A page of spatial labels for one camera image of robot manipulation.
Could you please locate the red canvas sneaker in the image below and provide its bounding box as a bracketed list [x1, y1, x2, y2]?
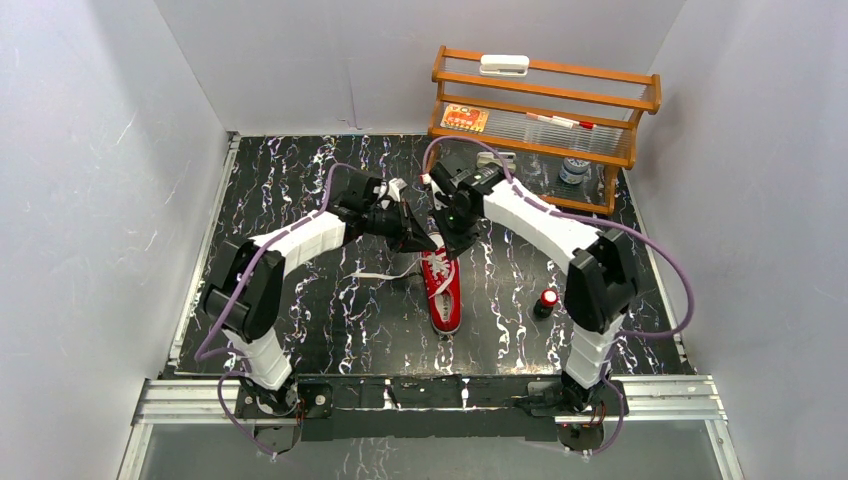
[420, 232, 461, 335]

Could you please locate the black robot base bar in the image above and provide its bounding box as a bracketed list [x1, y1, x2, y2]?
[235, 374, 627, 444]

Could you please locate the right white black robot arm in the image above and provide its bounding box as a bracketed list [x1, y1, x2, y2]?
[423, 155, 640, 414]

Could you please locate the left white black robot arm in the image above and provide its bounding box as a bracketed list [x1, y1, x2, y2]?
[199, 167, 437, 416]

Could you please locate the white stapler on lower shelf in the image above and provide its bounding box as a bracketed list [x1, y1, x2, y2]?
[476, 151, 516, 169]

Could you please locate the white stapler on shelf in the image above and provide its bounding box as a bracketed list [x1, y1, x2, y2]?
[476, 151, 516, 169]
[479, 54, 530, 78]

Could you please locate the orange patterned card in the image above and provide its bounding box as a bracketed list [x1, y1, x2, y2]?
[440, 103, 489, 133]

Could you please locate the small red capped bottle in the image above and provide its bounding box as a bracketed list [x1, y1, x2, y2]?
[533, 288, 559, 320]

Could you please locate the red white marker pen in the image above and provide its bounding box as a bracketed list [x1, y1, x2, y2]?
[526, 112, 595, 130]

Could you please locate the orange wooden shelf rack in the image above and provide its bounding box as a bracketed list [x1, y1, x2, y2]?
[427, 45, 663, 215]

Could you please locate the white stapler on top shelf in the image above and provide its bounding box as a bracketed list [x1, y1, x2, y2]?
[479, 54, 530, 78]

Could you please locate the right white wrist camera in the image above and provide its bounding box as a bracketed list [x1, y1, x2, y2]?
[420, 173, 447, 210]

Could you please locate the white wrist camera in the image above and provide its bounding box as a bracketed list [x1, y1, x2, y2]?
[420, 173, 447, 210]
[375, 178, 407, 203]

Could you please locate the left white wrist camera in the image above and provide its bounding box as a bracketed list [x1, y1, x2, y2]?
[375, 178, 407, 203]

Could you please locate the aluminium frame rail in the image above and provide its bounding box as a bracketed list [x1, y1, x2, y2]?
[135, 375, 727, 424]

